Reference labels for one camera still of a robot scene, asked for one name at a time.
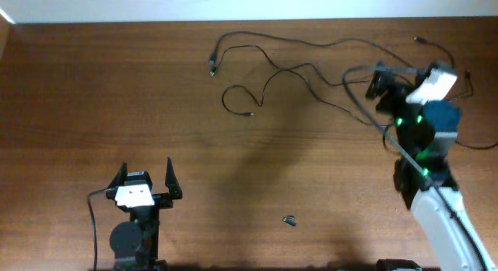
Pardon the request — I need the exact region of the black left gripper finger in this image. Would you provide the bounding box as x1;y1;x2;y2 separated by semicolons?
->
165;157;182;195
107;162;128;189

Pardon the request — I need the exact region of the thick black USB-A cable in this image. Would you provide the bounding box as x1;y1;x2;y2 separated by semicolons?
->
209;30;456;69

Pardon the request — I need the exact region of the small black adapter plug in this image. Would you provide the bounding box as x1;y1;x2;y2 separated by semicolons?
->
282;215;296;227

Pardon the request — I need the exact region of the thin black USB cable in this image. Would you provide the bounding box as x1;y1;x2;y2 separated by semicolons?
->
209;44;475;103
221;68;390;128

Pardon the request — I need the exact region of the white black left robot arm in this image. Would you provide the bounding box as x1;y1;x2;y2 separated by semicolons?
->
106;158;183;271

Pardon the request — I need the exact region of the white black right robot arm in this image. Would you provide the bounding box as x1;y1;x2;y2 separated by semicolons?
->
366;62;497;270

